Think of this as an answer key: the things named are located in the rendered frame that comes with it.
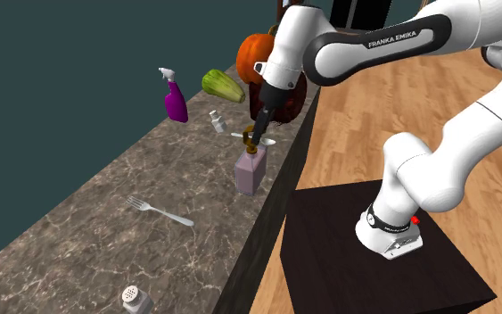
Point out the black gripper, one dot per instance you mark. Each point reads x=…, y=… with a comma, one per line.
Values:
x=275, y=95

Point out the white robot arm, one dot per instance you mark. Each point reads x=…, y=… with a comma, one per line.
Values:
x=472, y=130

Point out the white flat utensil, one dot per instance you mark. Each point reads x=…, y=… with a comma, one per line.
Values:
x=269, y=141

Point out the dark red round object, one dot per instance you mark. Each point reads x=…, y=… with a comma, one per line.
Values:
x=295, y=104

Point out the small white bottle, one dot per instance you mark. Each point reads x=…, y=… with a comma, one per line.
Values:
x=218, y=122

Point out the pink soap dispenser bottle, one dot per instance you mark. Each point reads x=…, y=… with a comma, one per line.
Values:
x=250, y=171

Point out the green squash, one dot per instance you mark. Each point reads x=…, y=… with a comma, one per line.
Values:
x=222, y=85

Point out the orange pumpkin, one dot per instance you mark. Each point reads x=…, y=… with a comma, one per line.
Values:
x=252, y=54

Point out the purple spray bottle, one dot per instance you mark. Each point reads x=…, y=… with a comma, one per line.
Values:
x=176, y=104

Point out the silver fork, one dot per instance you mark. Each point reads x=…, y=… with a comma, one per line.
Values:
x=163, y=212

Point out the black cabinet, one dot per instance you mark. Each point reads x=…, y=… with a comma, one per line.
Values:
x=359, y=13

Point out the dark robot stand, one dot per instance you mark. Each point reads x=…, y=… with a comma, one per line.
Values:
x=346, y=278

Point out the grey shaker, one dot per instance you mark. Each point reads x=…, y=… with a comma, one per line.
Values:
x=135, y=300

